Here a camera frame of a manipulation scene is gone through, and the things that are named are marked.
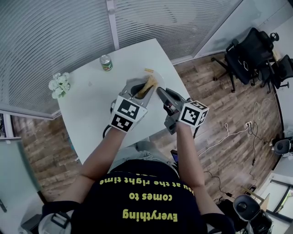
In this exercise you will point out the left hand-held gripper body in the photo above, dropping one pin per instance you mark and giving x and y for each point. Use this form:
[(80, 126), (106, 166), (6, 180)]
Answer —
[(126, 109)]

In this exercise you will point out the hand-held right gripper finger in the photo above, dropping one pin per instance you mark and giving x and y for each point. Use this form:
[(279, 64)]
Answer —
[(168, 99), (178, 95)]

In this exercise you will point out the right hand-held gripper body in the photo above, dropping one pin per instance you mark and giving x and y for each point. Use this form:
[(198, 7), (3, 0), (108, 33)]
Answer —
[(192, 113)]

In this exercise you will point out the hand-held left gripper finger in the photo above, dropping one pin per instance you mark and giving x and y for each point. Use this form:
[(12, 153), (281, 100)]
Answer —
[(147, 99), (130, 85)]

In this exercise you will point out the tan fuzzy brush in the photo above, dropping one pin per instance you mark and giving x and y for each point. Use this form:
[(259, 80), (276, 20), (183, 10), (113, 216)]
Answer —
[(150, 83)]

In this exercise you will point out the white round plate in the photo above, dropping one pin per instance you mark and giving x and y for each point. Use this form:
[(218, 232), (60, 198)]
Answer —
[(160, 81)]

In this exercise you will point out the person's left forearm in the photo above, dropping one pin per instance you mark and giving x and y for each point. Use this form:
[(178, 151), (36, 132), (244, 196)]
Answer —
[(103, 155)]

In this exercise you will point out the person's right forearm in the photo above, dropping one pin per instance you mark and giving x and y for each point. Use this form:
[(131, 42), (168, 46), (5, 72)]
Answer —
[(187, 155)]

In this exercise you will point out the yellow food sticks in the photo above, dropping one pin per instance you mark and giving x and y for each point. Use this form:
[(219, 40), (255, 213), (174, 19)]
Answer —
[(148, 69)]

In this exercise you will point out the green drink can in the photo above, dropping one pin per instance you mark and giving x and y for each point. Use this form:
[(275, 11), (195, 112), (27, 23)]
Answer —
[(106, 65)]

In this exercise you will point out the white square table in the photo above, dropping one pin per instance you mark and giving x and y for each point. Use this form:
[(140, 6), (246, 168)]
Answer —
[(91, 109)]

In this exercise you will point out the person's grey trousers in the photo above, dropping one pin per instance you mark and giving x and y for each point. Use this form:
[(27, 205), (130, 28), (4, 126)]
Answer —
[(142, 153)]

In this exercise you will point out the black phone with blue screen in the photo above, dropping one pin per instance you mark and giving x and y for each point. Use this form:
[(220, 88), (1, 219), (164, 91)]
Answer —
[(175, 157)]

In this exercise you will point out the white power strip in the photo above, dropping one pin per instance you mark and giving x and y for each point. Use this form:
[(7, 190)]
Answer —
[(248, 124)]

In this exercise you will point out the white flower bouquet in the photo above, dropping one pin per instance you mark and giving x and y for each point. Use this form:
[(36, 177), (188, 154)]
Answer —
[(58, 83)]

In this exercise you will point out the black mesh office chair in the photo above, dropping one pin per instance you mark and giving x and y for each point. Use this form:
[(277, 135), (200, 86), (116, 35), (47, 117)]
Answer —
[(282, 68), (249, 54), (247, 205)]

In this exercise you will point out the person's black printed shirt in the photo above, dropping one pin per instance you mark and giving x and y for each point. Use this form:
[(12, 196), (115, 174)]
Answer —
[(110, 205)]

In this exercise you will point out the light wooden desk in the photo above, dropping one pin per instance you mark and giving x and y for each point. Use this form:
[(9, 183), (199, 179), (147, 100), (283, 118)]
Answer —
[(266, 202)]

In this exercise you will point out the frosted glass door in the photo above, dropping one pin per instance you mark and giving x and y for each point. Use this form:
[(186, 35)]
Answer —
[(16, 182)]

